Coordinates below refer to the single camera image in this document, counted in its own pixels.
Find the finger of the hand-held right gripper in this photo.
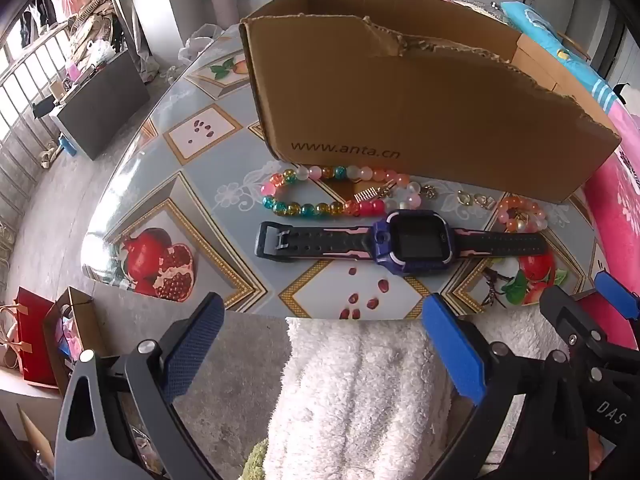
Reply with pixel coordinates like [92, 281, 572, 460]
[594, 270, 640, 323]
[539, 285, 607, 367]

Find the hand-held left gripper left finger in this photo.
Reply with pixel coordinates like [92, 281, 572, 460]
[54, 292, 226, 480]

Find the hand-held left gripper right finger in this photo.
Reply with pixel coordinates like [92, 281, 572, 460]
[421, 292, 596, 480]

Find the black and purple smart watch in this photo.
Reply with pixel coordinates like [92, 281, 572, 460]
[255, 209, 548, 277]

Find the multicolour bead bracelet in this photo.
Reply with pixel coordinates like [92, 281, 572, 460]
[260, 164, 423, 218]

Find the gold comb hair clip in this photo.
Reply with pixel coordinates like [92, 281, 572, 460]
[352, 186, 392, 204]

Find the brown cardboard box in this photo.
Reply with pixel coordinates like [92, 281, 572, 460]
[239, 0, 622, 204]

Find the pink blanket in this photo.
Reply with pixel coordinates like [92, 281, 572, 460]
[580, 105, 640, 351]

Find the white fluffy garment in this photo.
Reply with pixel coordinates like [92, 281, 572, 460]
[262, 317, 551, 480]

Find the brown paper bag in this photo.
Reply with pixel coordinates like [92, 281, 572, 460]
[42, 287, 108, 396]

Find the fruit print tablecloth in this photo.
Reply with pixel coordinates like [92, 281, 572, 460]
[80, 25, 616, 321]

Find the red gift bag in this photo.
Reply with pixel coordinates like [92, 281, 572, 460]
[12, 287, 63, 388]

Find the dark grey cabinet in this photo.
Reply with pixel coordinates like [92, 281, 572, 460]
[50, 50, 151, 161]

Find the wooden chair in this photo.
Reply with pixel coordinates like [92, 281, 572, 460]
[557, 32, 593, 61]

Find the metal window railing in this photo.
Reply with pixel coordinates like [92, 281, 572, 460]
[0, 25, 76, 201]

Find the white plastic bag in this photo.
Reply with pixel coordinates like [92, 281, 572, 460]
[177, 25, 226, 61]

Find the pile of bags and clothes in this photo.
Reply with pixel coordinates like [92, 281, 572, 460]
[65, 0, 123, 68]

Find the dark hanging jacket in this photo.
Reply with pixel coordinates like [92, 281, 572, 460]
[20, 0, 58, 43]

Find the pink bead bracelet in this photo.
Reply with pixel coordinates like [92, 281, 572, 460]
[495, 196, 548, 233]

